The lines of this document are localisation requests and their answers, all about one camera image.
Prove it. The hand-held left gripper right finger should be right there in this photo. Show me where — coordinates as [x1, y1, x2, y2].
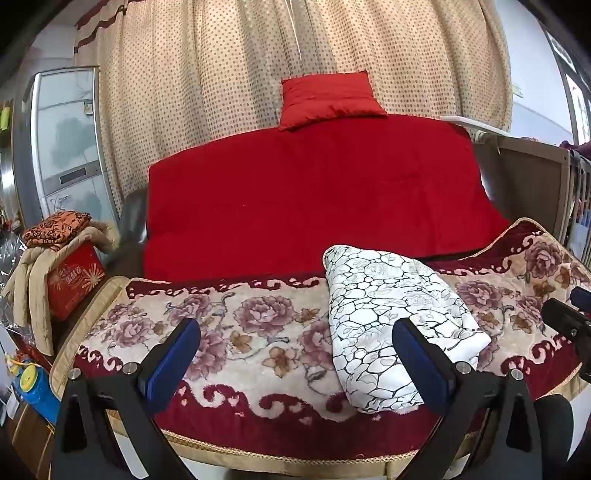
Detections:
[392, 318, 536, 480]

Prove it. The window frame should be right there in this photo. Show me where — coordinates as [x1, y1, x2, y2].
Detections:
[545, 32, 591, 146]

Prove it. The white board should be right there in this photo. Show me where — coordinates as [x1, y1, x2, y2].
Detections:
[438, 115, 511, 137]

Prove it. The silver refrigerator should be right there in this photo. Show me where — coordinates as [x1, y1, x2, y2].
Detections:
[11, 66, 120, 232]

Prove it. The floral plush blanket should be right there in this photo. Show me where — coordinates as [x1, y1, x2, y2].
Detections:
[50, 217, 591, 464]

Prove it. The red cardboard box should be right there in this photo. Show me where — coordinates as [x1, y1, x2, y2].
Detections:
[46, 244, 107, 321]

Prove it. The white crackle-patterned padded garment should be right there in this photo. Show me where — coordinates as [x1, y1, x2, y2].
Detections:
[322, 244, 492, 415]

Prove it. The beige padded cloth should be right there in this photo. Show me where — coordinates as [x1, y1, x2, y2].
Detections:
[2, 219, 122, 356]

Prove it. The blue and yellow toy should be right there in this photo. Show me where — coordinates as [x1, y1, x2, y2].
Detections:
[13, 355, 61, 425]

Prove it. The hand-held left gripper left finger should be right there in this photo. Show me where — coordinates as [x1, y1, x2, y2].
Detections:
[50, 318, 202, 480]

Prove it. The red cushion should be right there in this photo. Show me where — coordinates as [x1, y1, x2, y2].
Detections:
[278, 71, 389, 132]

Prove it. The orange patterned folded cloth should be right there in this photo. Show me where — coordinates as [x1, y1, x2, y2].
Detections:
[22, 211, 93, 252]

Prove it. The beige dotted curtain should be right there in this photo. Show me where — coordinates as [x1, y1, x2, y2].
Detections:
[74, 0, 514, 210]

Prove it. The wooden crib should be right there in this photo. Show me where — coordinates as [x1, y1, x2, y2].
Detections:
[473, 134, 591, 268]

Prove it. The red blanket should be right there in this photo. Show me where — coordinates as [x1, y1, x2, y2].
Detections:
[142, 111, 511, 283]

